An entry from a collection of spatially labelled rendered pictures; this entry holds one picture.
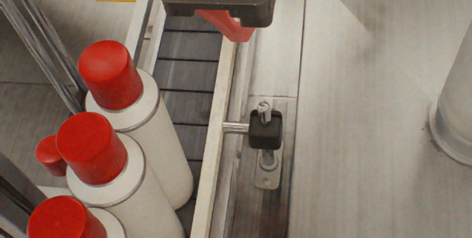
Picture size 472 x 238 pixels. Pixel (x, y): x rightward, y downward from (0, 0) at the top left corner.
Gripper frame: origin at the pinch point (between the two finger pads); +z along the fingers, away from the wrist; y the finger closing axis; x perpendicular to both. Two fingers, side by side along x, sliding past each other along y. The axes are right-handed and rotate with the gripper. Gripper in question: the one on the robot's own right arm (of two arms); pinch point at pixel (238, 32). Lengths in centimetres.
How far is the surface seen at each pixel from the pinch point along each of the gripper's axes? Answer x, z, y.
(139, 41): 10.1, 5.6, 3.0
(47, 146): 20.9, 15.1, -3.8
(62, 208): 6.4, -6.8, -17.5
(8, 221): 19.0, 9.7, -13.5
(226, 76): 2.5, 10.1, 2.7
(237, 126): 0.8, 10.6, -2.4
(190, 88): 6.8, 13.5, 3.2
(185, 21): 8.9, 13.4, 11.8
